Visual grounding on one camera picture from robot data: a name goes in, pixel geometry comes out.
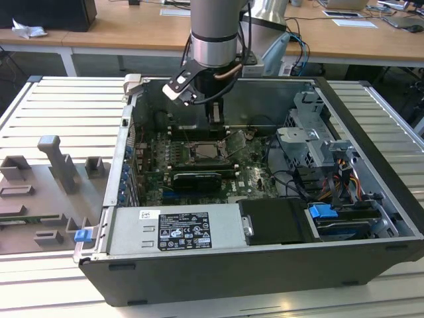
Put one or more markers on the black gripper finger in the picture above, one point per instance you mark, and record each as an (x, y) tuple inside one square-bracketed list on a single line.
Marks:
[(222, 112), (210, 112)]

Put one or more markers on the thin metal locking lever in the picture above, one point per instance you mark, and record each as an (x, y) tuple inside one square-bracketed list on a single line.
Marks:
[(187, 137)]

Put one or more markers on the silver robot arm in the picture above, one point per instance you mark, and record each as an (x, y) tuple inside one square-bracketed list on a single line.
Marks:
[(212, 33)]

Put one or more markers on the RAM slot with white clips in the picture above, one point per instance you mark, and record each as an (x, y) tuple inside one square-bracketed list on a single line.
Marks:
[(202, 160), (236, 166), (185, 126), (185, 134)]

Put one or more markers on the CPU socket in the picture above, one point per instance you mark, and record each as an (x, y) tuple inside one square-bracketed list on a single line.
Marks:
[(192, 151)]

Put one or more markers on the blue expansion slot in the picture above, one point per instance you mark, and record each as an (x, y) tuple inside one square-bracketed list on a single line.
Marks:
[(174, 193)]

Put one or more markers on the round coin battery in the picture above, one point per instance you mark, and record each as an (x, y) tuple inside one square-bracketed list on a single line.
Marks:
[(251, 133)]

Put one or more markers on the pale blue teach pendant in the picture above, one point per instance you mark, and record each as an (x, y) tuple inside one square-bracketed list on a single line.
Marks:
[(275, 53)]

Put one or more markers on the green motherboard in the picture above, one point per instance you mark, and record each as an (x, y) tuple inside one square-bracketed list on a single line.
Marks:
[(255, 180)]

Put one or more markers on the metal drive cage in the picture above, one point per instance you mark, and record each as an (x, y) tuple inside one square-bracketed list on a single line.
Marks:
[(298, 136)]

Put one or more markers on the blue card retainer tab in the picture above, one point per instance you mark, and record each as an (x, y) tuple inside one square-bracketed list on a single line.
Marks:
[(123, 198), (126, 172), (125, 181), (128, 151), (123, 189)]

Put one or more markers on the wooden desk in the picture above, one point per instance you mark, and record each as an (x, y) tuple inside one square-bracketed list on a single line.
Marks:
[(348, 39), (116, 30)]

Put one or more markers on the black plastic shroud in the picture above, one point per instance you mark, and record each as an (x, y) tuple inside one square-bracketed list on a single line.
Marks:
[(275, 222)]

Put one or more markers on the silver power supply unit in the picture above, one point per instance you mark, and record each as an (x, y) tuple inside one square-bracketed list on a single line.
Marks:
[(132, 228)]

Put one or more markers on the hard disk in blue carrier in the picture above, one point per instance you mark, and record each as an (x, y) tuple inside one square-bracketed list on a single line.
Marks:
[(322, 212)]

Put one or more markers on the black PC case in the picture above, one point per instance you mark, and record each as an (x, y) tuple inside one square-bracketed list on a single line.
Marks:
[(215, 281)]

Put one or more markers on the blue plastic latch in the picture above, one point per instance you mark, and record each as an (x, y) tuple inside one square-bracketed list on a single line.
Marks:
[(83, 236)]

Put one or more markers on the black box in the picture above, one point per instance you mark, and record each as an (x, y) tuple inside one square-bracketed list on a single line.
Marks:
[(49, 15)]

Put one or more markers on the grey parts rack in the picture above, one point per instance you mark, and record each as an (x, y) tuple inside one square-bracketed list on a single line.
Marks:
[(36, 195)]

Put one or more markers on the crumpled white paper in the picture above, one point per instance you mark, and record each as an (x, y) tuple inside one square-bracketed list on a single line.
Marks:
[(28, 30)]

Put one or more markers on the grey laptop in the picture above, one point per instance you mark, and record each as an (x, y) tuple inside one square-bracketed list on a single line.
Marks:
[(402, 20)]

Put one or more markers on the black computer mouse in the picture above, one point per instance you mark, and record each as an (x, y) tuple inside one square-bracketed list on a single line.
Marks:
[(414, 28)]

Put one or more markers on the green RAM stick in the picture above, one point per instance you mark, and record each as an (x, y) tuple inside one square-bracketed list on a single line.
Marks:
[(30, 218)]

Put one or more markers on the black white camera mount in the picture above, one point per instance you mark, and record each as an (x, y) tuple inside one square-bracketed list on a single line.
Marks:
[(179, 83)]

